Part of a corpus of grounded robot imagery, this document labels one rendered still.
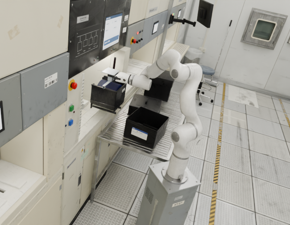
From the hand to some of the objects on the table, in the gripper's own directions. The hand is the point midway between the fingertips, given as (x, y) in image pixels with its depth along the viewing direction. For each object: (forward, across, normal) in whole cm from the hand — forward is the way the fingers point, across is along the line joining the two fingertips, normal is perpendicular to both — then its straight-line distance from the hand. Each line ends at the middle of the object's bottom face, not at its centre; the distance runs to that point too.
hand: (111, 73), depth 203 cm
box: (-22, -96, +48) cm, 110 cm away
